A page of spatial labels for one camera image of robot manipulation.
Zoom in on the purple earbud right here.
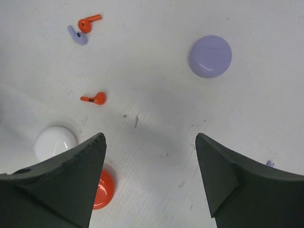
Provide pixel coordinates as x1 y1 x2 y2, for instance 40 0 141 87
266 161 275 167

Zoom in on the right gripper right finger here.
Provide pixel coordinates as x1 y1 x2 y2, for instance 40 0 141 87
195 133 304 228

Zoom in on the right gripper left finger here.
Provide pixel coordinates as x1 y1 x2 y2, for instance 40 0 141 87
0 133 106 228

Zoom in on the red earbud on purple earbud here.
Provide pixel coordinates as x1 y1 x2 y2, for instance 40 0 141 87
78 14 102 33

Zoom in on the white charging case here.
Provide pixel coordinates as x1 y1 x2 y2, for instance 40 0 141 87
34 126 77 162

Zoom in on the purple charging case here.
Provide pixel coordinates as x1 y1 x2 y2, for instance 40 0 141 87
188 35 232 78

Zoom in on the purple earbud centre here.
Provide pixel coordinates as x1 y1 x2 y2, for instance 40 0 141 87
67 26 88 46

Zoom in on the red earbud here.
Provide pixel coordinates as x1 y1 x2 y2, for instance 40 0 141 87
78 14 102 33
80 92 107 105

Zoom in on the red charging case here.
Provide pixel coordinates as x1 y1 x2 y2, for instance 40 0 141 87
93 169 115 210

